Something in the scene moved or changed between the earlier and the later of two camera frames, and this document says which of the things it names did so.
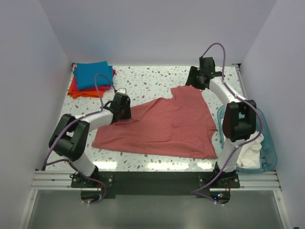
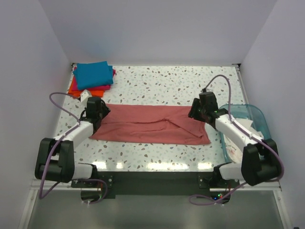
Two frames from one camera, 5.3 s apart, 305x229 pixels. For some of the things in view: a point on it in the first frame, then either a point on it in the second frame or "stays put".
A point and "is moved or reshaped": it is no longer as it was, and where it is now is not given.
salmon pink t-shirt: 179,125 is moved or reshaped
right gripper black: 191,81 to 192,113
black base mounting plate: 112,183 stays put
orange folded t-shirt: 76,94 stays put
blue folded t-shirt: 85,73 stays put
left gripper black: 127,115 to 105,109
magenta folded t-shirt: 75,84 stays put
